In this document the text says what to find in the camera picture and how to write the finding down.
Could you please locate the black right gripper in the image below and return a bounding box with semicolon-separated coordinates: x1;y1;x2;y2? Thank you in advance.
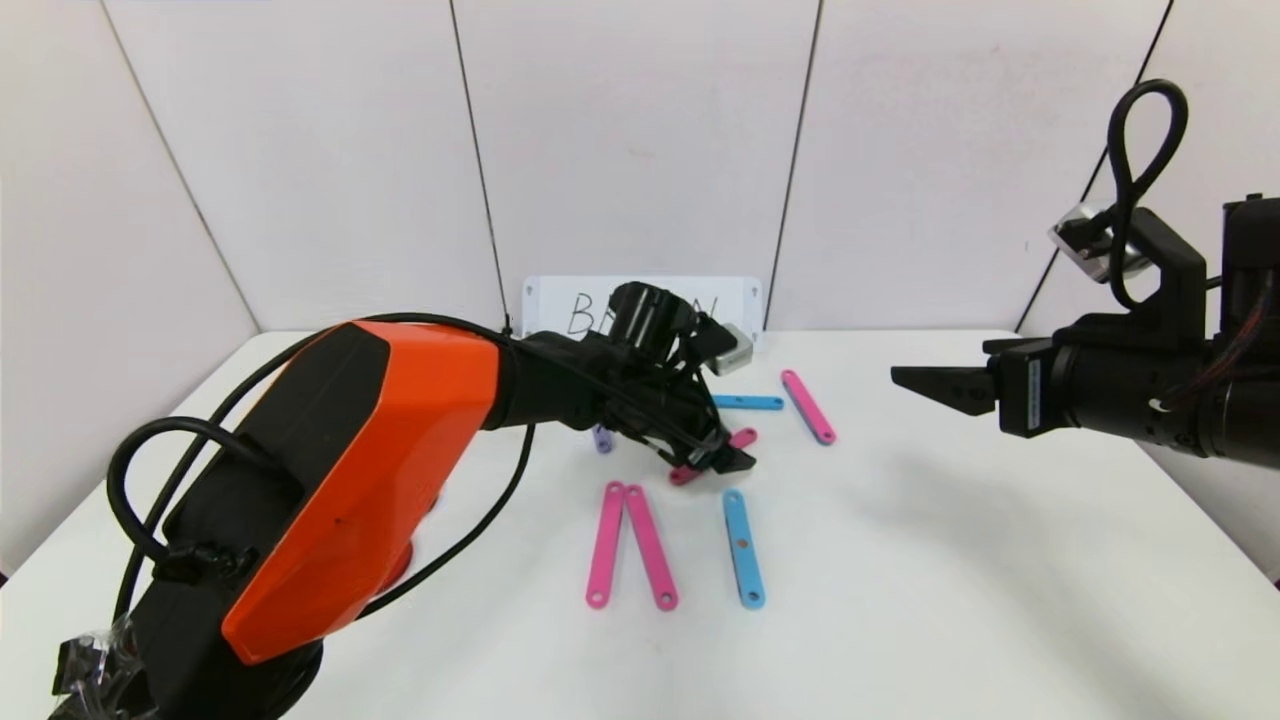
890;334;1216;457

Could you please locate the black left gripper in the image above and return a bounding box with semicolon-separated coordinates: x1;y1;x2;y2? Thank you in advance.
653;387;757;475

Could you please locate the pink bar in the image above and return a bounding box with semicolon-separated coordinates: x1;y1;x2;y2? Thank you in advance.
585;481;627;610
668;427;759;487
781;369;838;447
624;484;680;613

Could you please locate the white sign reading BRAIN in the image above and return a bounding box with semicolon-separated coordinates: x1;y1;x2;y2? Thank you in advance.
522;276;764;359

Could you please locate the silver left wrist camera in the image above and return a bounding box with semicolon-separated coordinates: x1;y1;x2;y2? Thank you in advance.
705;322;753;377

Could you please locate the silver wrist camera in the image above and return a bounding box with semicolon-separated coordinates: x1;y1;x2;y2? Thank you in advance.
705;322;753;377
1048;200;1151;284

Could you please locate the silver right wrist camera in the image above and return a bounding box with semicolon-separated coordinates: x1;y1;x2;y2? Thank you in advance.
1048;200;1151;284

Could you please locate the thin black hanging cable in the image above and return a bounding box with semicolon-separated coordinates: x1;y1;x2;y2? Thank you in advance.
358;424;536;618

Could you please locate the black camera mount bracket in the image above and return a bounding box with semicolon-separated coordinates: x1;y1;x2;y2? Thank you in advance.
1080;208;1209;346

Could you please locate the thick black looped cable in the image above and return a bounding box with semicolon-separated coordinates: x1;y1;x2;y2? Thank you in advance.
107;417;301;591

